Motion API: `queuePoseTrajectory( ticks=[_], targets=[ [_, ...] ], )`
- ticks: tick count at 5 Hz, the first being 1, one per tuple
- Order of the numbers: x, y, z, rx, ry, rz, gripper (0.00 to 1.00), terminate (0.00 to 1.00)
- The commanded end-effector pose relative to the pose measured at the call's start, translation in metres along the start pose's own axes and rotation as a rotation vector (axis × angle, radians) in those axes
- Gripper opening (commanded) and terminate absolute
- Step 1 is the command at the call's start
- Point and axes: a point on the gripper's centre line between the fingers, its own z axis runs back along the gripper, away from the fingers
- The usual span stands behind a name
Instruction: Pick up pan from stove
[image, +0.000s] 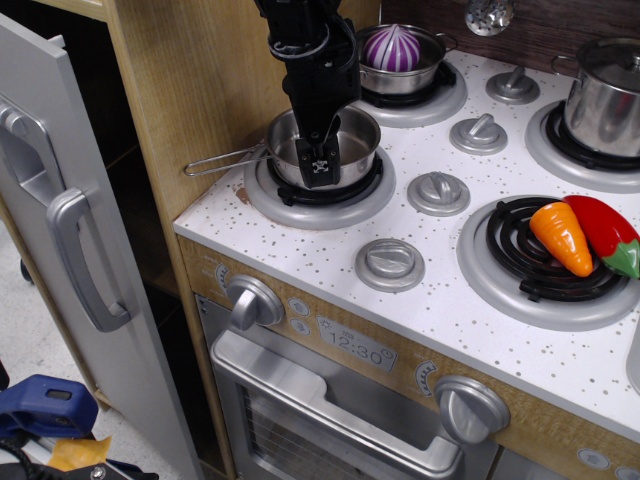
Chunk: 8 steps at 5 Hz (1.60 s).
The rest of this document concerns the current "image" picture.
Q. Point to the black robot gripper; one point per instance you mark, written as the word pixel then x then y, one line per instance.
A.
pixel 318 48

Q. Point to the small steel pan with handle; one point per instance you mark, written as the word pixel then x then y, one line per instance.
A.
pixel 359 136

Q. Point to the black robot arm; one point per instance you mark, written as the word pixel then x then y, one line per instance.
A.
pixel 318 47

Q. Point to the front left stove burner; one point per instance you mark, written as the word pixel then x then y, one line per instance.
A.
pixel 262 191

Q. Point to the stove burner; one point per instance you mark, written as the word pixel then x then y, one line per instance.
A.
pixel 564 167
pixel 437 103
pixel 508 267
pixel 262 191

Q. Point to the back left stove burner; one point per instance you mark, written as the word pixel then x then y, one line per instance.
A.
pixel 437 103

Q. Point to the front right stove burner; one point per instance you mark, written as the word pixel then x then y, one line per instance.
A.
pixel 508 267

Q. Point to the back right stove burner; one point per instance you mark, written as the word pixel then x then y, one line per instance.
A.
pixel 564 167

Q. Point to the grey stovetop knob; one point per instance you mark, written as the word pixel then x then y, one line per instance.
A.
pixel 478 136
pixel 513 88
pixel 438 194
pixel 389 265

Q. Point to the grey stovetop knob front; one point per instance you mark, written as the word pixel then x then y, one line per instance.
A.
pixel 389 265

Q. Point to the purple white toy onion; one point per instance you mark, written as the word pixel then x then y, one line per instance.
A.
pixel 392 49

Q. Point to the left silver oven dial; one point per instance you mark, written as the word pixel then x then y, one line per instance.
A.
pixel 254 303

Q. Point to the silver oven dial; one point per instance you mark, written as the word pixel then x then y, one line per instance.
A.
pixel 254 303
pixel 470 411

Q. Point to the wooden toy kitchen cabinet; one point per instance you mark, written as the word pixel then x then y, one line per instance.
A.
pixel 200 81

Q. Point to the oven clock display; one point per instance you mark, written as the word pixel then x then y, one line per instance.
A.
pixel 356 344

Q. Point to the grey stovetop knob back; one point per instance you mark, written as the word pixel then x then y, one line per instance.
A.
pixel 513 88

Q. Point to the hanging steel slotted spoon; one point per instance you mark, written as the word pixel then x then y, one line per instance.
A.
pixel 488 17

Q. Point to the orange toy carrot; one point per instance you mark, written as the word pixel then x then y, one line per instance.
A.
pixel 556 226

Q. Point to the silver oven door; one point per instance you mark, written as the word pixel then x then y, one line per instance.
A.
pixel 293 414

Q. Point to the grey fridge door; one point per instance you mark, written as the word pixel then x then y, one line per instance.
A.
pixel 56 189

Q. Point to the tall steel pot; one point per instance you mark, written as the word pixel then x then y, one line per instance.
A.
pixel 602 109

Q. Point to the right silver oven dial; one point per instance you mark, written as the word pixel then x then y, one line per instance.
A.
pixel 470 411

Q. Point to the red toy chili pepper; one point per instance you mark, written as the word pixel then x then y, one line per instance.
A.
pixel 614 240

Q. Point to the blue clamp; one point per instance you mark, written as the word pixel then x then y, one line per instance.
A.
pixel 48 407

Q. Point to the steel pot with side handles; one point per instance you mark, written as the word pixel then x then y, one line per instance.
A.
pixel 434 47

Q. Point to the grey fridge door handle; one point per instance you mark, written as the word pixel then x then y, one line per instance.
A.
pixel 62 218

